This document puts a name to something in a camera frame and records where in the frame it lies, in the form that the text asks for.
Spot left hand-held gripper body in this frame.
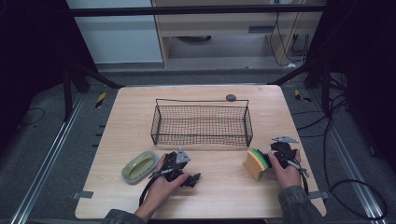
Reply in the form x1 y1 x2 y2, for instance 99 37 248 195
161 147 191 183

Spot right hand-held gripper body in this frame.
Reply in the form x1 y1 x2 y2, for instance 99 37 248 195
269 134 300 169

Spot yellow and green sponge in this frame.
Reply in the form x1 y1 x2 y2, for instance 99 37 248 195
242 147 271 182

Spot green soap dish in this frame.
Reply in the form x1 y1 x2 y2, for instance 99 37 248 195
120 149 161 186

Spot black wire mesh basket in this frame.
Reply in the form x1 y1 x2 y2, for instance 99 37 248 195
150 98 254 147

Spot person's left hand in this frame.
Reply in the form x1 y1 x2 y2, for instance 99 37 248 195
144 152 191 209

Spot person's right hand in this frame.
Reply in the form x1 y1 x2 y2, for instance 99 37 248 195
268 149 303 189

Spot yellow and black tape strip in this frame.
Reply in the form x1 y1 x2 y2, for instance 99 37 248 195
94 91 107 109
293 89 313 104

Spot black metal stand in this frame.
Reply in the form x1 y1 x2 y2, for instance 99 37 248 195
61 59 125 123
268 57 333 117

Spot white cabinet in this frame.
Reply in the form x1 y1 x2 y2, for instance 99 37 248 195
65 0 164 64

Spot light wooden cabinet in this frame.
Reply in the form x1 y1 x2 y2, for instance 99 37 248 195
151 0 326 67

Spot black horizontal bar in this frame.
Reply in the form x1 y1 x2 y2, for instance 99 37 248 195
65 5 327 18

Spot right hand-held gripper cable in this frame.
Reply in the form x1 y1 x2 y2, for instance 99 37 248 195
276 147 310 196

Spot hand-held gripper cable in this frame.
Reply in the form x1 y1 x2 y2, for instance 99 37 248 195
276 147 310 196
138 168 175 207

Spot left hand-held gripper cable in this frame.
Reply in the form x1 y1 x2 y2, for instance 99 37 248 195
138 168 175 207

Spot thick black floor cable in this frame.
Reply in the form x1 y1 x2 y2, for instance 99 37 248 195
292 92 389 221

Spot grey table bracket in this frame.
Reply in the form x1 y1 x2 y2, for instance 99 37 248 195
71 190 94 200
308 190 331 201

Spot aluminium floor rail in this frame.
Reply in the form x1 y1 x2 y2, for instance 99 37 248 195
9 92 86 224
311 90 389 224

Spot black hanging cables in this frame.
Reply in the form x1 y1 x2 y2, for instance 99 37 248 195
268 11 313 67

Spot thin black floor cable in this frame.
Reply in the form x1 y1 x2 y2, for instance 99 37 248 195
19 106 47 127

